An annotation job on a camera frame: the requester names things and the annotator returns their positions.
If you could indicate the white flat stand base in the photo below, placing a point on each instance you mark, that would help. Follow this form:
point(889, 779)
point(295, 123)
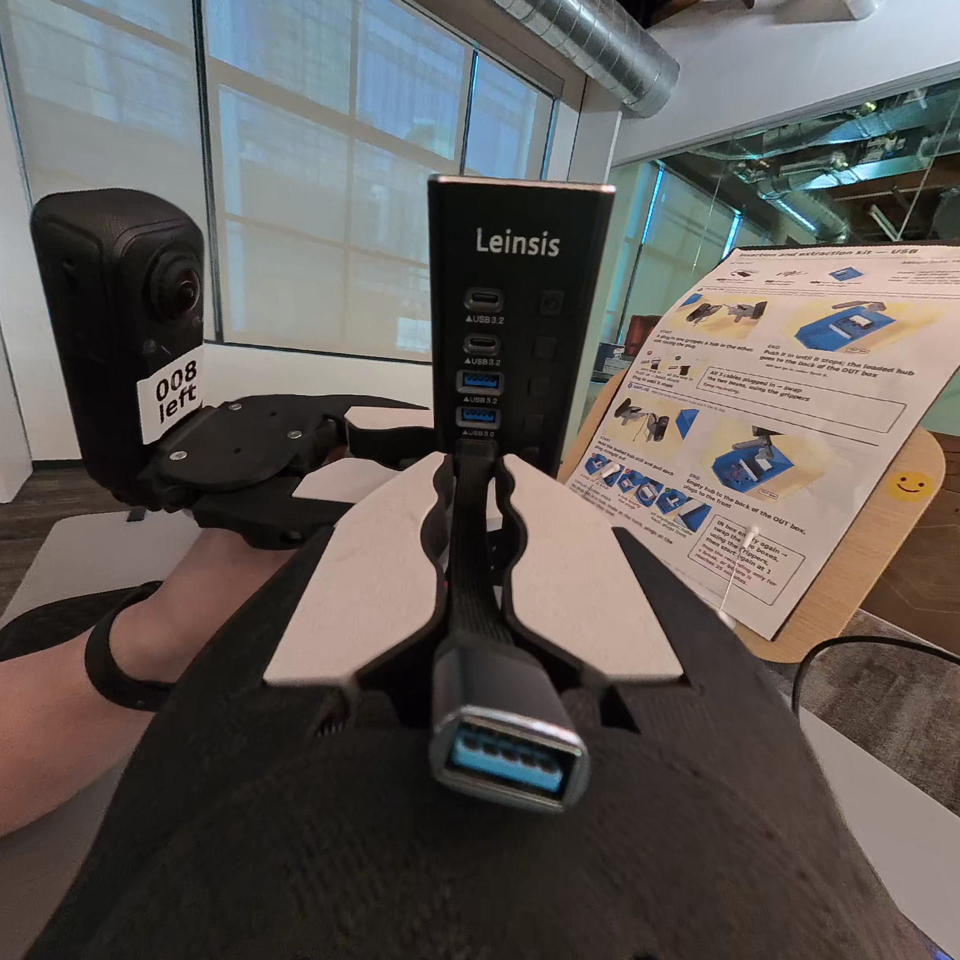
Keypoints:
point(90, 555)

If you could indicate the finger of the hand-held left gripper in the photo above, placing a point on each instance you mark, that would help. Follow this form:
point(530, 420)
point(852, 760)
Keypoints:
point(345, 480)
point(390, 420)

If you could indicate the large window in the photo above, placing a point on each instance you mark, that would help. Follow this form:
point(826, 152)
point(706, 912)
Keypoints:
point(300, 187)

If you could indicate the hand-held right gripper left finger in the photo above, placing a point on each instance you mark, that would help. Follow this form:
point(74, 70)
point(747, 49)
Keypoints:
point(367, 585)

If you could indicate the silver ceiling duct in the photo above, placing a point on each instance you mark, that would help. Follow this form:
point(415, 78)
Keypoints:
point(607, 52)

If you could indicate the person's left hand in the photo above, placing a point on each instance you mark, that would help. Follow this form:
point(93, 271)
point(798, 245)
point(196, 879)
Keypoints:
point(214, 600)

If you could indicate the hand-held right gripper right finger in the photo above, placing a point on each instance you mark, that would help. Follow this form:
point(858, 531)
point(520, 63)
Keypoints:
point(585, 592)

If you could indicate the wooden poster board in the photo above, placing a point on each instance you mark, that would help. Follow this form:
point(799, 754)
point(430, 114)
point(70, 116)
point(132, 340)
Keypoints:
point(847, 585)

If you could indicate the yellow smiley sticker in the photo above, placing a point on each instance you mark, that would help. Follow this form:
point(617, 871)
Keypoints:
point(911, 487)

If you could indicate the printed instruction poster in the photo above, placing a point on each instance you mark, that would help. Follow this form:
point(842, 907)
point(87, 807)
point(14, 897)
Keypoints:
point(787, 420)

